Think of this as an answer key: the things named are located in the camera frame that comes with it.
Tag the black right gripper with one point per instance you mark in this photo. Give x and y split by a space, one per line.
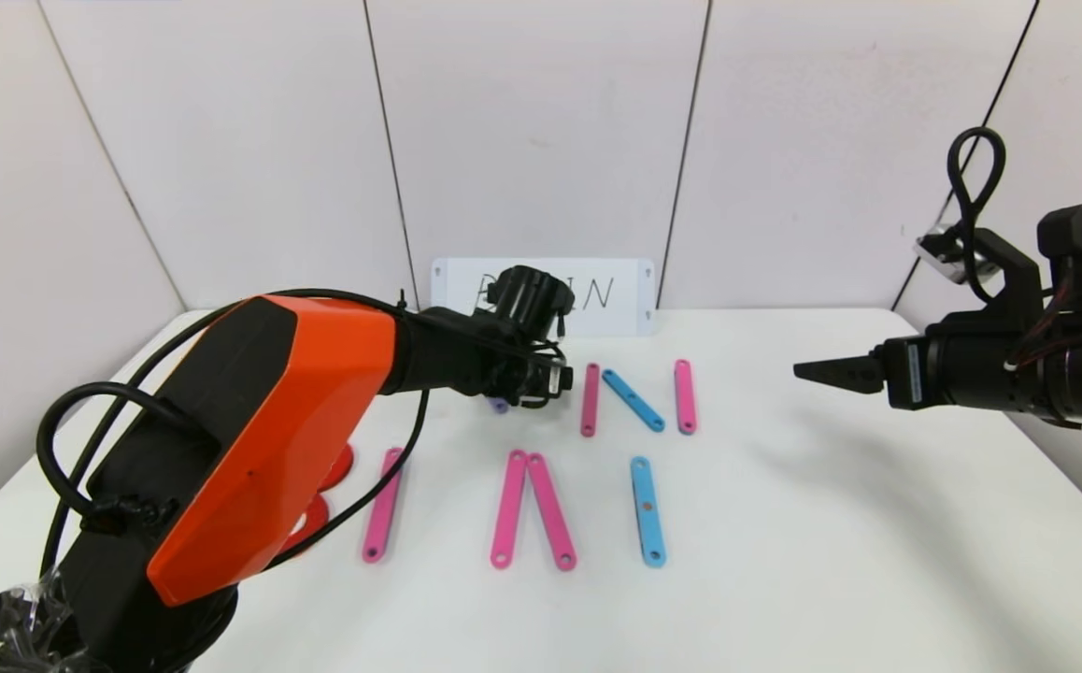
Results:
905 372

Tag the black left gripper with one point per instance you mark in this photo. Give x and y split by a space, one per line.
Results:
535 381

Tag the short purple strip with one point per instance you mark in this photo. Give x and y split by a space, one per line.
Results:
500 406

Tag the pink strip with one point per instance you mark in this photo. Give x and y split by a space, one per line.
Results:
509 509
590 400
551 512
382 505
684 397

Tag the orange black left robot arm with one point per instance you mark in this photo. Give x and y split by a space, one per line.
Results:
270 421

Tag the white BRAIN sign card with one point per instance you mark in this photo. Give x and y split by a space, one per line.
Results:
630 299

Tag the blue strip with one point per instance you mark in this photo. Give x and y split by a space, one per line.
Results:
633 400
647 509

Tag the large red arc piece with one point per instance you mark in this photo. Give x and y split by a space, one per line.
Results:
312 523
340 467

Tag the clear plastic wrap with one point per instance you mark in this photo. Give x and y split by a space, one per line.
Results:
27 622

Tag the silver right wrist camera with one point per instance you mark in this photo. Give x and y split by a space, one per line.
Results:
941 250

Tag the black right camera bracket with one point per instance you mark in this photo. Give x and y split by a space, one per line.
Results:
1008 271

